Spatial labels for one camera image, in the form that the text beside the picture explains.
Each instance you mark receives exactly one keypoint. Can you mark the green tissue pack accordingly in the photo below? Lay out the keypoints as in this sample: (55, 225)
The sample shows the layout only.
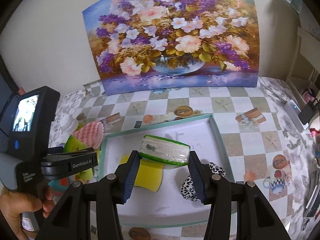
(169, 153)
(73, 145)

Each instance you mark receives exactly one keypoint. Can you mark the teal plastic toy box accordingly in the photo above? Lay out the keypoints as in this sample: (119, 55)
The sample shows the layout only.
(59, 186)

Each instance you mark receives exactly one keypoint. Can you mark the white pill bottle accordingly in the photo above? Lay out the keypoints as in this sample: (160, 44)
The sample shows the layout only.
(68, 123)

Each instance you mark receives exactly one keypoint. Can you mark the person's left hand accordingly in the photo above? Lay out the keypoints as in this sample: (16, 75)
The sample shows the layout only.
(15, 203)

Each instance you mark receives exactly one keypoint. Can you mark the yellow sponge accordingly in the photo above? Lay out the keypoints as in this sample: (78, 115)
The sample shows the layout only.
(148, 177)

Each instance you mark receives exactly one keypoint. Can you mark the grey floral white blanket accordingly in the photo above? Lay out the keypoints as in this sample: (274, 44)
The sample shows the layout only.
(300, 146)

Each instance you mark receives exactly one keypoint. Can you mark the flower painting canvas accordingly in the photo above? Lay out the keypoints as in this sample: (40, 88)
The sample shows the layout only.
(156, 44)

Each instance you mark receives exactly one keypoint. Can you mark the pink white striped cloth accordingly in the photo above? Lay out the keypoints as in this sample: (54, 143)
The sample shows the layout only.
(91, 134)

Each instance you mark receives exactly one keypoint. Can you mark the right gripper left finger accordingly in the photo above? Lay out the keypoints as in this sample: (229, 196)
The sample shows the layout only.
(70, 218)

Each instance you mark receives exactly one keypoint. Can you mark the green microfibre cloth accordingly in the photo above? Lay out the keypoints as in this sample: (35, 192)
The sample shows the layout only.
(85, 176)

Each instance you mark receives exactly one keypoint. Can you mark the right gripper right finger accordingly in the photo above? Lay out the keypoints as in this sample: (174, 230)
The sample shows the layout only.
(256, 218)

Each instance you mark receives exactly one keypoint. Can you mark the leopard print scrunchie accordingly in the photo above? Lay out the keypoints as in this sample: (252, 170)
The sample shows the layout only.
(193, 188)

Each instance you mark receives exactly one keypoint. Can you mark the teal edged white tray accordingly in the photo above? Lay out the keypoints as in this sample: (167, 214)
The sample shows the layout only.
(166, 207)

